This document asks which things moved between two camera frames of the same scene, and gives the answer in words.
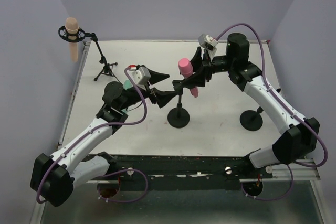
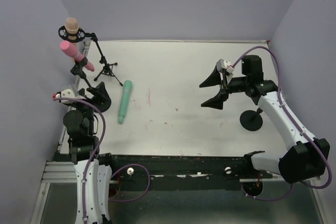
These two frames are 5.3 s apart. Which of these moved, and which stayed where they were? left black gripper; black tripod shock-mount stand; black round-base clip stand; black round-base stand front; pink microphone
Moved: left black gripper; black round-base clip stand; pink microphone
Stayed: black round-base stand front; black tripod shock-mount stand
